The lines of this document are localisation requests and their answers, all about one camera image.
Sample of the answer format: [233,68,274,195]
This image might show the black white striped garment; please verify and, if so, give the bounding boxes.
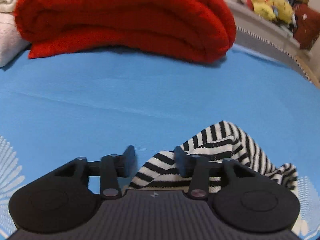
[129,121,298,192]

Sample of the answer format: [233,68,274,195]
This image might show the folded red sweater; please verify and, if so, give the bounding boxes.
[14,0,236,63]

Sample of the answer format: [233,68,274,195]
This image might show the folded cream white clothes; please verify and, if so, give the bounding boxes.
[1,0,29,67]

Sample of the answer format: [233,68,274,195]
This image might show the blue white patterned bedspread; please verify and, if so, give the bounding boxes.
[1,46,319,239]

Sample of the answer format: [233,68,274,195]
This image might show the red plush toy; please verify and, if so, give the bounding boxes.
[293,3,319,50]

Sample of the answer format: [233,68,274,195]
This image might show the yellow plush toy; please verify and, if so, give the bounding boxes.
[248,0,293,24]

